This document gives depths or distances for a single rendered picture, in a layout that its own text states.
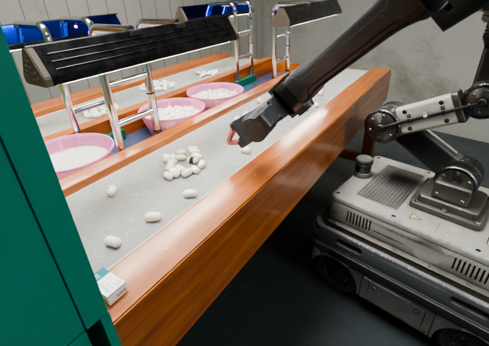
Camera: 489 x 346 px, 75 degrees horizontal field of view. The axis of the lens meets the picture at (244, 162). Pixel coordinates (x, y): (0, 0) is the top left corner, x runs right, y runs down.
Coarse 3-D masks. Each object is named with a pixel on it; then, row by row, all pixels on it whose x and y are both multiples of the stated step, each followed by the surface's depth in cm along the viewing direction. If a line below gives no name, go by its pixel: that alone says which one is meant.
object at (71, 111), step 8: (64, 16) 111; (72, 16) 109; (80, 16) 107; (16, 24) 101; (24, 24) 98; (32, 24) 95; (40, 24) 94; (88, 24) 105; (48, 32) 95; (48, 40) 95; (64, 88) 103; (64, 96) 104; (64, 104) 105; (72, 104) 107; (88, 104) 111; (96, 104) 113; (72, 112) 107; (72, 120) 108; (72, 128) 109; (120, 128) 125; (112, 136) 122
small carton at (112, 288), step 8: (96, 272) 53; (104, 272) 53; (104, 280) 51; (112, 280) 51; (120, 280) 51; (104, 288) 50; (112, 288) 50; (120, 288) 50; (104, 296) 49; (112, 296) 49; (120, 296) 51
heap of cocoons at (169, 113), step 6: (162, 108) 138; (168, 108) 138; (174, 108) 138; (180, 108) 137; (186, 108) 136; (192, 108) 136; (162, 114) 131; (168, 114) 135; (174, 114) 131; (180, 114) 131; (186, 114) 130
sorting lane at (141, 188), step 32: (320, 96) 145; (224, 128) 116; (288, 128) 114; (160, 160) 96; (224, 160) 95; (96, 192) 82; (128, 192) 82; (160, 192) 81; (96, 224) 71; (128, 224) 70; (160, 224) 70; (96, 256) 62
